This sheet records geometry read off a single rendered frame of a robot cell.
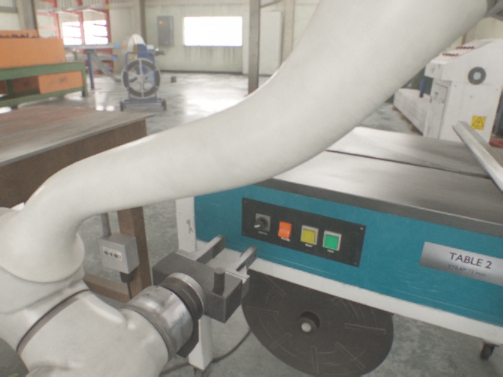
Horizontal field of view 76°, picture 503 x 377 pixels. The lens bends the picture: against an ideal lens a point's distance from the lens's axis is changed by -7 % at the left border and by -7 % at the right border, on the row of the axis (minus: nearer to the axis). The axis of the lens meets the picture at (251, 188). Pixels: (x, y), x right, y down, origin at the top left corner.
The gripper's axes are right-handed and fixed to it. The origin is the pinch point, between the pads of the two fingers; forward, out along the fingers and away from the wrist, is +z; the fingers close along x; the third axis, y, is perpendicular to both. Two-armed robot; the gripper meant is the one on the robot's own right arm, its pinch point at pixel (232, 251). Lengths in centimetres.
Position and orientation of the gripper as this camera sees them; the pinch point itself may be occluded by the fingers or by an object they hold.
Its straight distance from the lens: 61.2
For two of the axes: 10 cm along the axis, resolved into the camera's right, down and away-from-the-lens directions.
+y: 0.7, -9.1, -4.1
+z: 4.6, -3.3, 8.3
